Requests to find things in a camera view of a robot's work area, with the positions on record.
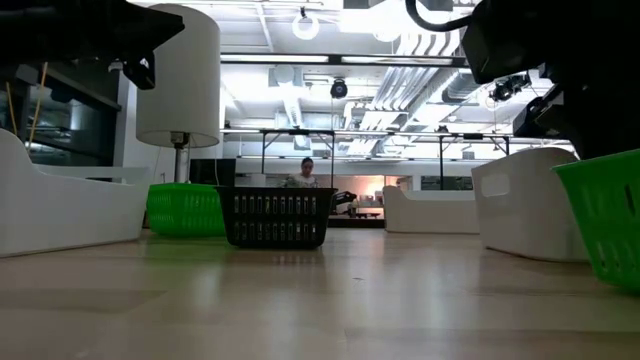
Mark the white plastic bin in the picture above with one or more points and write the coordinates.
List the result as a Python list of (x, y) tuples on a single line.
[(530, 225), (430, 215), (65, 215)]

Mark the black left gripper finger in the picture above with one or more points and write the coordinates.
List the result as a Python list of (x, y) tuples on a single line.
[(150, 27)]

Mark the green plastic mesh basket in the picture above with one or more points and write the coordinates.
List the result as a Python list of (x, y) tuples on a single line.
[(610, 225), (185, 210)]

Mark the black plastic mesh basket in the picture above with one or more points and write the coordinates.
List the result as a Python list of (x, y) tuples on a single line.
[(275, 193)]

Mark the person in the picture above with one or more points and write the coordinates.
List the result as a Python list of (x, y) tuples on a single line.
[(302, 176)]

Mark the black overhead camera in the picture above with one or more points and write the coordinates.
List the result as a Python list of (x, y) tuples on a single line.
[(339, 89)]

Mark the black hanging device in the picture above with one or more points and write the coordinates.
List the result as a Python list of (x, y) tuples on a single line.
[(507, 89)]

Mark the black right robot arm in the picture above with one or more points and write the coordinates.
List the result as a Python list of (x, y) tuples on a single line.
[(610, 30)]

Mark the black background rig frame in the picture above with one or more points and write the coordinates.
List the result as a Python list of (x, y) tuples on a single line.
[(297, 131)]

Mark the black background monitor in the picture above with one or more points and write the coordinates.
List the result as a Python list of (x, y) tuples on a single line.
[(212, 172)]

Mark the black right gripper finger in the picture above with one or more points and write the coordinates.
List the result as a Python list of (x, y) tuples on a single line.
[(605, 142)]

